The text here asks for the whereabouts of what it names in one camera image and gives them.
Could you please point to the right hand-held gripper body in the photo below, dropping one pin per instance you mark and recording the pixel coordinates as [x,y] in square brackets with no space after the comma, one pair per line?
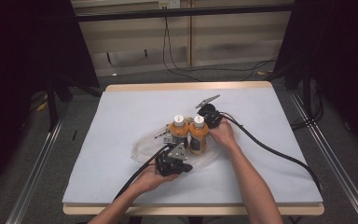
[211,115]

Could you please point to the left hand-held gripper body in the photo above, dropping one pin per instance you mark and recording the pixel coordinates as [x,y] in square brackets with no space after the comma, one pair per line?
[171,166]

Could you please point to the orange juice bottle white cap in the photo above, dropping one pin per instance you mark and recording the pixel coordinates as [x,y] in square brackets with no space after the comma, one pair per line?
[198,133]
[179,130]

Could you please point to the clear plastic bag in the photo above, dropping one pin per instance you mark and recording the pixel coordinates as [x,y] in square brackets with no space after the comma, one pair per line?
[146,147]

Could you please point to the person's right hand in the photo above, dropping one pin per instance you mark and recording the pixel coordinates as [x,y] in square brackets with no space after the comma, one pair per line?
[223,135]

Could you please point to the person's left hand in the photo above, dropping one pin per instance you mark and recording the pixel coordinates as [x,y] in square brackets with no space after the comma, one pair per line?
[152,182]

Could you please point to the wooden table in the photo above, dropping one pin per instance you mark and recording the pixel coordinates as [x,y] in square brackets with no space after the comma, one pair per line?
[183,85]

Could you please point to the black metal stand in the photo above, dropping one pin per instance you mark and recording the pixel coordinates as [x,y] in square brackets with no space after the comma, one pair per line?
[306,96]

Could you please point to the black horizontal bar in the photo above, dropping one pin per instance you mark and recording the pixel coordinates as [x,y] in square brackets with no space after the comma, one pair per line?
[183,12]

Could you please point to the black curtain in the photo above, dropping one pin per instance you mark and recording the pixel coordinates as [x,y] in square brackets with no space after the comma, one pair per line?
[18,77]
[338,62]

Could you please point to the white wall outlet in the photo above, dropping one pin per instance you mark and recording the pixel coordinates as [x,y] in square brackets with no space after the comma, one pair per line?
[169,3]

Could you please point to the aluminium floor rail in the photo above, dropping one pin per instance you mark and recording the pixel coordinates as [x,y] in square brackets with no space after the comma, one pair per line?
[338,174]
[34,174]

